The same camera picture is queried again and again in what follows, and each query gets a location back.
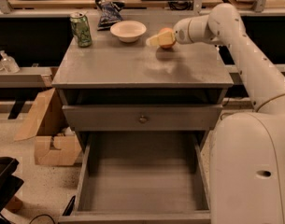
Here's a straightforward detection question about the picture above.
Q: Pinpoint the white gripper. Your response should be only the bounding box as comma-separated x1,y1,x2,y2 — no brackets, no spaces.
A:
146,19,191,46

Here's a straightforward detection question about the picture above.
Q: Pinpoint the orange fruit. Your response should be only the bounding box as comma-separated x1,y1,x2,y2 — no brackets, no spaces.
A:
158,28,176,49

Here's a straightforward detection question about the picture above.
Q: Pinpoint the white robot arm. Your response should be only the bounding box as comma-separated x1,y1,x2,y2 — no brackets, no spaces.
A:
147,4,285,224

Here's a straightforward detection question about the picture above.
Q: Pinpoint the grey drawer cabinet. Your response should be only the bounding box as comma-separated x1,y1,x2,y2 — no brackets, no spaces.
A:
51,9,235,151

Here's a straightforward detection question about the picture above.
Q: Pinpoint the grey top drawer with knob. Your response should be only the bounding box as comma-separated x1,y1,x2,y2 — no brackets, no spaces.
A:
63,105,222,132

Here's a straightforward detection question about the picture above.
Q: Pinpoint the open grey middle drawer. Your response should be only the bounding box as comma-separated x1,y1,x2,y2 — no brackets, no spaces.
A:
59,132,211,224

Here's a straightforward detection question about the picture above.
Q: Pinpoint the white ceramic bowl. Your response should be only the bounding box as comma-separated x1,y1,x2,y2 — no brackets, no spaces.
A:
110,21,147,43

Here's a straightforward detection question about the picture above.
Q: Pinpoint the blue chip bag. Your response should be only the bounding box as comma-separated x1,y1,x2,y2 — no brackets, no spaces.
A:
95,0,124,31

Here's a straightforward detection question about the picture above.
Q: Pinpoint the green soda can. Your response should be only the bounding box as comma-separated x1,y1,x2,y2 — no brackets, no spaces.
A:
70,12,92,48

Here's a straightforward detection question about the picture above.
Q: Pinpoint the brown cardboard box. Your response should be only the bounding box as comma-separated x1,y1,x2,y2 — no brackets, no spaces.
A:
14,88,81,166

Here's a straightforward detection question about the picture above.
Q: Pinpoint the black chair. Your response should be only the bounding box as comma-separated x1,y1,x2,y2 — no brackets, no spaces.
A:
0,157,23,224

